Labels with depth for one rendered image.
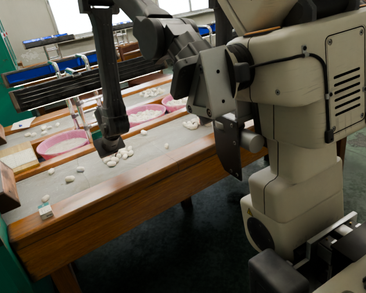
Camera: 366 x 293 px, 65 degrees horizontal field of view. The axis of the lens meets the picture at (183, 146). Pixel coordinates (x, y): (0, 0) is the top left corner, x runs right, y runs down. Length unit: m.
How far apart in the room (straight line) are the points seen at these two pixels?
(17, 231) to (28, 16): 5.39
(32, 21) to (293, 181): 5.83
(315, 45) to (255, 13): 0.12
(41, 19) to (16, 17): 0.39
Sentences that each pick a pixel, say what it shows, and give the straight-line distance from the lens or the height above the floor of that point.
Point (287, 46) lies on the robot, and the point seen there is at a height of 1.21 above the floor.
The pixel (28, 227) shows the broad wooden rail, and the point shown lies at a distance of 1.02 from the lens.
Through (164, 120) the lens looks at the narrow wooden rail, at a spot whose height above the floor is 0.76.
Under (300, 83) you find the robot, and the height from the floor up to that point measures 1.15.
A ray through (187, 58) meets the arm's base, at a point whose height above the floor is 1.22.
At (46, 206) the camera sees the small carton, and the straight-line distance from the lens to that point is 1.04.
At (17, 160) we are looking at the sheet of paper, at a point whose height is 0.78.
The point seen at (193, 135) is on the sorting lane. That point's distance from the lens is 1.32.
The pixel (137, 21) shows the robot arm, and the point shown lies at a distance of 0.62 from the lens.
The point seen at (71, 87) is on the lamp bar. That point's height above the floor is 1.07.
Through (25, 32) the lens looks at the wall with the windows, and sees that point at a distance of 6.18.
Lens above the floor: 1.31
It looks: 27 degrees down
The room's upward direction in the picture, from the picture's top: 10 degrees counter-clockwise
